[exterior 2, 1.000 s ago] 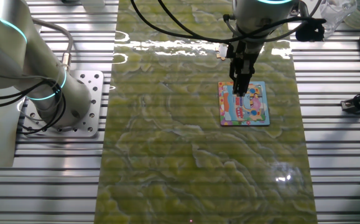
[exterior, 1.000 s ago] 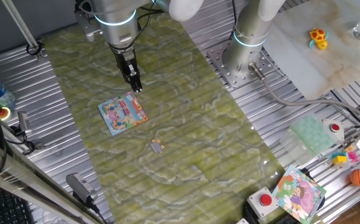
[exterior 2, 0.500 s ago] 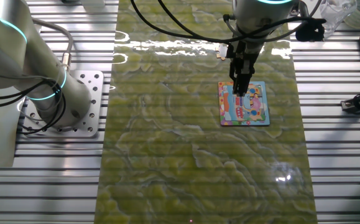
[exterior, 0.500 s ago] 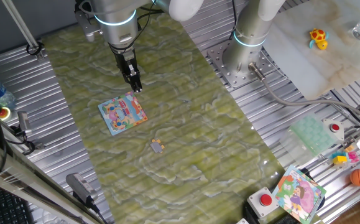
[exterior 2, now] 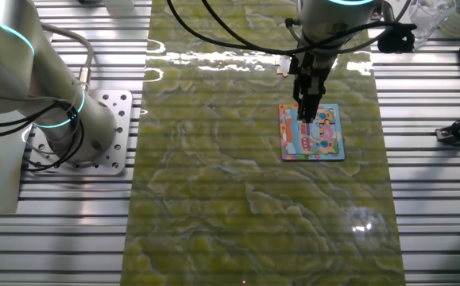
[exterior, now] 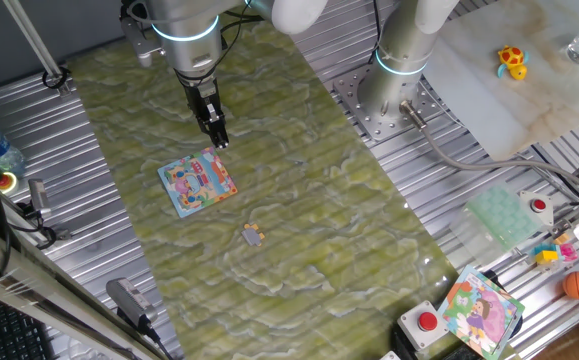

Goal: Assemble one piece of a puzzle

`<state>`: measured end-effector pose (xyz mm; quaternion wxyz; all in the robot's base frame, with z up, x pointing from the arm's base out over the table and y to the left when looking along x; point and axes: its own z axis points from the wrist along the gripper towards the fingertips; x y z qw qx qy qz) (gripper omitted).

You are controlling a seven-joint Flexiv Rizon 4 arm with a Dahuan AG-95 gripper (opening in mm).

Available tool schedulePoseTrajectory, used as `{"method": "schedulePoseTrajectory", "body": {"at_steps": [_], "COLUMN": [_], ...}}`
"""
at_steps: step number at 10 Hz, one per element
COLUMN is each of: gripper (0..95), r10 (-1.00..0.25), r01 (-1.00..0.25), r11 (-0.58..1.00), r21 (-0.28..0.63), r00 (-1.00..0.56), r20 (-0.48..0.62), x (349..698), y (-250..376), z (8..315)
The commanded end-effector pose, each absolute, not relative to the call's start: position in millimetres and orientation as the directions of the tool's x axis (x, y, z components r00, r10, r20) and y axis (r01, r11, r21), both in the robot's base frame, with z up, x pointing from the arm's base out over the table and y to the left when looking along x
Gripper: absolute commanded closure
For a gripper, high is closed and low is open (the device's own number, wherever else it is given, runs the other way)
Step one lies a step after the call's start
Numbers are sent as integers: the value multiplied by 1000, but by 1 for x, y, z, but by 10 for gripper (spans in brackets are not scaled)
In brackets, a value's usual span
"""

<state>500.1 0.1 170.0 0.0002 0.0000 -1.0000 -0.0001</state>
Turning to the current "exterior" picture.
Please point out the teal toy piece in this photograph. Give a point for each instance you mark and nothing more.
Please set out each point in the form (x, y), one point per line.
(539, 248)

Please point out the small puzzle piece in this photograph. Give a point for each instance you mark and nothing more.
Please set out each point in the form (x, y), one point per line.
(252, 236)

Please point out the aluminium pole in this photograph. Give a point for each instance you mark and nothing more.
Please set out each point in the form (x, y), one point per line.
(36, 45)

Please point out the large grey camera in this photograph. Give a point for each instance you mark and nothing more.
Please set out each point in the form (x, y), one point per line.
(129, 299)

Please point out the small grey camera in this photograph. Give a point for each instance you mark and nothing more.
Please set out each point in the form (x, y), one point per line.
(38, 195)

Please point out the colourful bus puzzle board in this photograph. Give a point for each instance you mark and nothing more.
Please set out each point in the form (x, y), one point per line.
(194, 185)

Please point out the small orange block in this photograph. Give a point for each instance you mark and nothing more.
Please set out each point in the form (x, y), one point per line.
(561, 239)

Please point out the aluminium frame beam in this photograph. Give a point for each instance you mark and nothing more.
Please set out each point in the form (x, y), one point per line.
(44, 295)

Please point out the grey box with red button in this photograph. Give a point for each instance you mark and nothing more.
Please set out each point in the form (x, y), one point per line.
(426, 321)

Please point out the wrist mounted camera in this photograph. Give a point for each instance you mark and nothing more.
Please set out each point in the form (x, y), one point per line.
(141, 42)

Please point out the yellow turtle toy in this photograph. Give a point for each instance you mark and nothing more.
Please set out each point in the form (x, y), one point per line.
(511, 57)

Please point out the pink toy block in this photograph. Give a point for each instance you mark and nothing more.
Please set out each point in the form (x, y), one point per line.
(568, 252)

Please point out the black keyboard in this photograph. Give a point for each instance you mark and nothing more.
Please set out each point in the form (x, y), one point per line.
(4, 330)

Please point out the yellow toy block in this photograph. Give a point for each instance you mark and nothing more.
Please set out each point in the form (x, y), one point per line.
(546, 257)

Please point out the small white box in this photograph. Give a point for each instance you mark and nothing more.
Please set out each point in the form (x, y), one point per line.
(390, 356)

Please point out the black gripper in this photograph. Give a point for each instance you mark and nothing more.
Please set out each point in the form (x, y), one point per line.
(204, 100)

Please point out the round emergency stop button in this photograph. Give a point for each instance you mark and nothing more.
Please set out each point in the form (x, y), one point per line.
(5, 182)

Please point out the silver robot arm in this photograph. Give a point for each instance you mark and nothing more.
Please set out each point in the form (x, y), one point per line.
(194, 45)

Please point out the green marble pattern mat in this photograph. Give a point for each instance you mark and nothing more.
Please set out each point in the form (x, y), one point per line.
(294, 225)

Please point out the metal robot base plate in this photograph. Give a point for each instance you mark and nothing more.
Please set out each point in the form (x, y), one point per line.
(349, 97)

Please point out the white marble pattern board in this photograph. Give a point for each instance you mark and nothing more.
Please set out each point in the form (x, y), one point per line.
(519, 100)

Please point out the white box with red button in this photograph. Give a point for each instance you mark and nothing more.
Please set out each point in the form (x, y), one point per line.
(538, 205)

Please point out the green ice cube tray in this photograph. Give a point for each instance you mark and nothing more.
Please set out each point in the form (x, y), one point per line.
(501, 217)

